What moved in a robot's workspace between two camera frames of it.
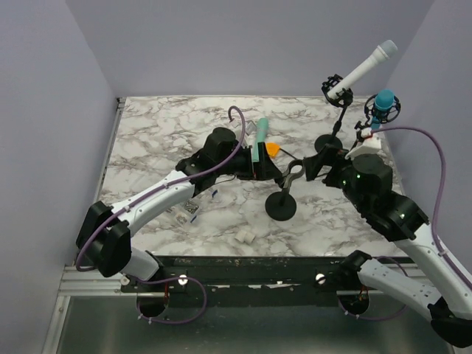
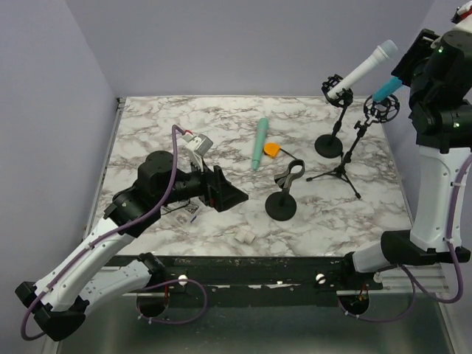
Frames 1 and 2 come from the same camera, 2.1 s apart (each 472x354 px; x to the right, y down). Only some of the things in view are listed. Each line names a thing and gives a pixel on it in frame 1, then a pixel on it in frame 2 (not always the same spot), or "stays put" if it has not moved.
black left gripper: x=268 y=170 -> x=226 y=195
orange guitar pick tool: x=273 y=148 stays put
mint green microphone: x=261 y=136 stays put
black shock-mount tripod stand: x=369 y=111 stays put
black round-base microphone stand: x=282 y=205 stays put
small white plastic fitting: x=245 y=236 stays put
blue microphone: x=384 y=100 -> x=387 y=89
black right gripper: x=331 y=155 -> x=420 y=48
